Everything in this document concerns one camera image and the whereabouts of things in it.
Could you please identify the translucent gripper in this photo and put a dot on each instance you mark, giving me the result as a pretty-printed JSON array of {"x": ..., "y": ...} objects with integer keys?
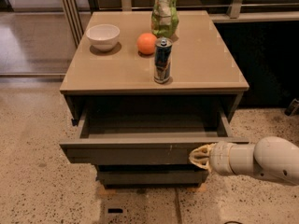
[{"x": 221, "y": 158}]

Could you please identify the grey top drawer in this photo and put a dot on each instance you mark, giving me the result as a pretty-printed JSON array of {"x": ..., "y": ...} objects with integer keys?
[{"x": 145, "y": 139}]

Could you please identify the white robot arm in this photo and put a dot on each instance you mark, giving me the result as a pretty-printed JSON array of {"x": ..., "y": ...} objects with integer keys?
[{"x": 272, "y": 159}]

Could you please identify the grey drawer cabinet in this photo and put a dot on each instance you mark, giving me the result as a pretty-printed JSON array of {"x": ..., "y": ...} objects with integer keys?
[{"x": 204, "y": 78}]

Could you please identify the blue silver drink can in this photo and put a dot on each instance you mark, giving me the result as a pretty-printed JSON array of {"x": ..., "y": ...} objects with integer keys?
[{"x": 163, "y": 47}]

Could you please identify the orange fruit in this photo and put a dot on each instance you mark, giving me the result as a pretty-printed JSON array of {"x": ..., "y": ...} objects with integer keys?
[{"x": 146, "y": 43}]

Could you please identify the green snack bag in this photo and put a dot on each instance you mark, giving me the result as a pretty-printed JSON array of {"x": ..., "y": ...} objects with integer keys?
[{"x": 164, "y": 18}]

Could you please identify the white ceramic bowl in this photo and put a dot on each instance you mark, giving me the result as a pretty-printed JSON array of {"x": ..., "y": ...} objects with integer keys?
[{"x": 103, "y": 36}]

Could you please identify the metal window frame post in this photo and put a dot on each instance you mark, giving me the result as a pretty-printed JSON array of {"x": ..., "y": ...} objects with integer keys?
[{"x": 71, "y": 13}]

